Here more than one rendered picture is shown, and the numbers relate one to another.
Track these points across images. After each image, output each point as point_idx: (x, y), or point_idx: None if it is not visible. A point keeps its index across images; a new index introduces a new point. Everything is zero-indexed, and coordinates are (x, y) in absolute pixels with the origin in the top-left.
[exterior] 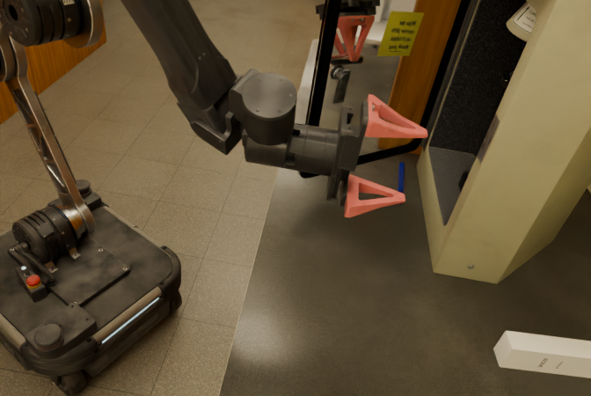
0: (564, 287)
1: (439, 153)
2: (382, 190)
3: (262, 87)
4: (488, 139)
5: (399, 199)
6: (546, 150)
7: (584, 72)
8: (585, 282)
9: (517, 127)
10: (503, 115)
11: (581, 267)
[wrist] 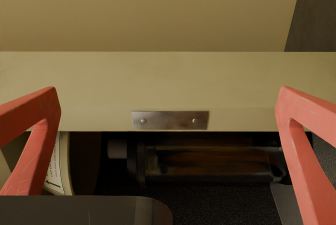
0: (335, 28)
1: None
2: (299, 162)
3: None
4: (167, 118)
5: (285, 97)
6: (162, 66)
7: (59, 68)
8: (319, 30)
9: (134, 92)
10: (119, 108)
11: (311, 48)
